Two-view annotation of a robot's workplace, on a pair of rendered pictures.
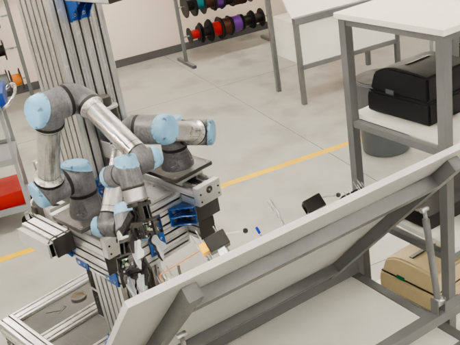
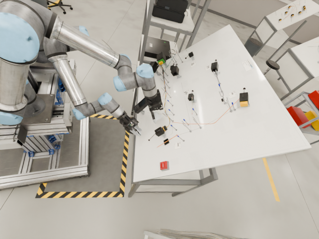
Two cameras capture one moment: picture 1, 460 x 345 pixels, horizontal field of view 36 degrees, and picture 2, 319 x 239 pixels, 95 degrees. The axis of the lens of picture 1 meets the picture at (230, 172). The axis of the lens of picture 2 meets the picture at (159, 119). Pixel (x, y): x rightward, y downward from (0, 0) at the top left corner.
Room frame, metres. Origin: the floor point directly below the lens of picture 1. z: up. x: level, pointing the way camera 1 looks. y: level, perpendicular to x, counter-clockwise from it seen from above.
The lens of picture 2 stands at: (1.84, 0.86, 2.03)
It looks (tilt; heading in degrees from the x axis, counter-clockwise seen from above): 53 degrees down; 277
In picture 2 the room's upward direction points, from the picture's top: 24 degrees clockwise
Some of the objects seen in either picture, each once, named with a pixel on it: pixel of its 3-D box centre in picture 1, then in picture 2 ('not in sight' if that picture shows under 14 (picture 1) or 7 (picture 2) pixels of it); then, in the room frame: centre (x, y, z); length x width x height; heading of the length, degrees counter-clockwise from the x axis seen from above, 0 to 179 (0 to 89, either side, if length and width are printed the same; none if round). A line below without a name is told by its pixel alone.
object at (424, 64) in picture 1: (418, 84); (168, 4); (2.39, -0.73, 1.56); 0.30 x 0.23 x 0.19; 30
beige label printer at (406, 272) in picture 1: (423, 270); not in sight; (2.38, -0.72, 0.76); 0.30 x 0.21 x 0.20; 32
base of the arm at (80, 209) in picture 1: (85, 200); (26, 102); (2.61, 0.61, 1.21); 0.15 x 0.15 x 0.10
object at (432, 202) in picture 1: (428, 193); (156, 48); (2.41, -0.76, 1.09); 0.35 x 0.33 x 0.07; 119
